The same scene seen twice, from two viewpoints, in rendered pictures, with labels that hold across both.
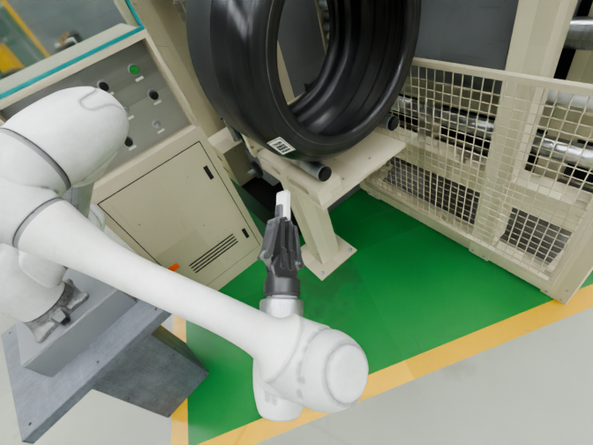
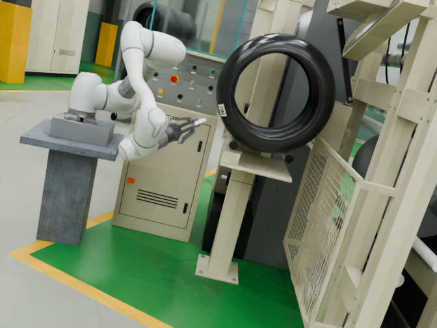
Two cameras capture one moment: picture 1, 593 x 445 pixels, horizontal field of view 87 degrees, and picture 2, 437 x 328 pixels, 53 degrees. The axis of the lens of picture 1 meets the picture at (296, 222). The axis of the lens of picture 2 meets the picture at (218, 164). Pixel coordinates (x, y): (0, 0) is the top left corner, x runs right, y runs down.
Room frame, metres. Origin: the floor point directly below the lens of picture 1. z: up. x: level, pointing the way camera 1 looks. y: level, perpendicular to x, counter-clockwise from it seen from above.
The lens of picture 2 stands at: (-1.30, -0.77, 1.34)
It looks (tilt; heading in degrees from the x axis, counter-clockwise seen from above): 15 degrees down; 19
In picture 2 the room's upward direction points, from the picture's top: 14 degrees clockwise
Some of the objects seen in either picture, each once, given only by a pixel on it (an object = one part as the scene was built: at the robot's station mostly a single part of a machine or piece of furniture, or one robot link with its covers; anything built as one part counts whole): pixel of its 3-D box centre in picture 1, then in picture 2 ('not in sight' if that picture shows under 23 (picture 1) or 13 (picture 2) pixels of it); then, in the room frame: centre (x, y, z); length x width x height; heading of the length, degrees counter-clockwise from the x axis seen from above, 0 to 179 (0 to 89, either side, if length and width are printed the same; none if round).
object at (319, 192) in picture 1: (295, 169); (230, 150); (0.86, -0.06, 0.83); 0.36 x 0.09 x 0.06; 21
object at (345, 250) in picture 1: (324, 251); (217, 267); (1.14, -0.08, 0.01); 0.27 x 0.27 x 0.02; 21
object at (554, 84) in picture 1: (445, 161); (313, 218); (0.81, -0.59, 0.65); 0.90 x 0.02 x 0.70; 21
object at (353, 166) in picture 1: (328, 155); (254, 163); (0.91, -0.19, 0.80); 0.37 x 0.36 x 0.02; 111
